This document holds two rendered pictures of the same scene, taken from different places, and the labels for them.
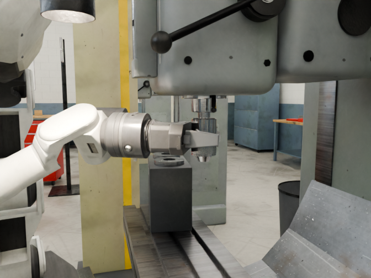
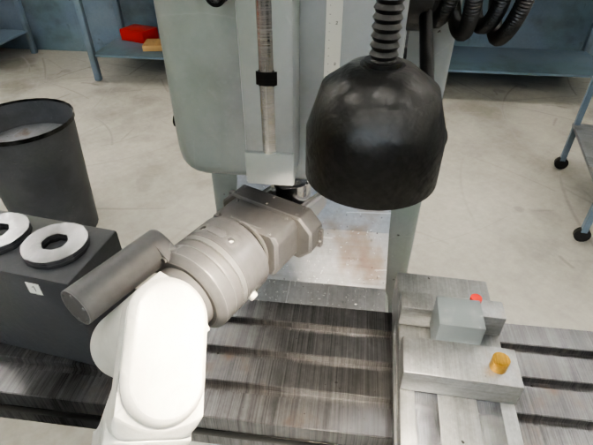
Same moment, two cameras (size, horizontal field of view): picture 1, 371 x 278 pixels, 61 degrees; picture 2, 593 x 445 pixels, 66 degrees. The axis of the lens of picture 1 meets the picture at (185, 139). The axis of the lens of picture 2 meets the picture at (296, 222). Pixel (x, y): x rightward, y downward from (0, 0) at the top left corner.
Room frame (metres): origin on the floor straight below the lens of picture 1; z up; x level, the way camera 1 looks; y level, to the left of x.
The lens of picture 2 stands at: (0.41, 0.38, 1.55)
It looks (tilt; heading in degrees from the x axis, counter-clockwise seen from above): 38 degrees down; 292
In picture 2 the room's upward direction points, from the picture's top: straight up
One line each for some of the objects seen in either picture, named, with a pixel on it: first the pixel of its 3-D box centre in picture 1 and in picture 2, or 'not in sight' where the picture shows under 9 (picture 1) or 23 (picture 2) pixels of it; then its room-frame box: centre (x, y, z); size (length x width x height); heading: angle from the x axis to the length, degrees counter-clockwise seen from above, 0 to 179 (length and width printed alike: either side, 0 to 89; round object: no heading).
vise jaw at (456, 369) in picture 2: not in sight; (457, 369); (0.35, -0.04, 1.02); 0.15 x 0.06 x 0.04; 13
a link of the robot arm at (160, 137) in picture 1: (156, 137); (245, 245); (0.61, 0.06, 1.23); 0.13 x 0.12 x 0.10; 170
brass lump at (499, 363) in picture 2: not in sight; (499, 363); (0.31, -0.05, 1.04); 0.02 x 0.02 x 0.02
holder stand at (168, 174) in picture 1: (168, 187); (48, 284); (0.97, 0.06, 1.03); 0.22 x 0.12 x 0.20; 8
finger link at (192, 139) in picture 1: (201, 139); (313, 211); (0.56, -0.03, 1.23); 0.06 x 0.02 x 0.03; 80
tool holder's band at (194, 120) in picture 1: (203, 120); (291, 179); (0.59, -0.03, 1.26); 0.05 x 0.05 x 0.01
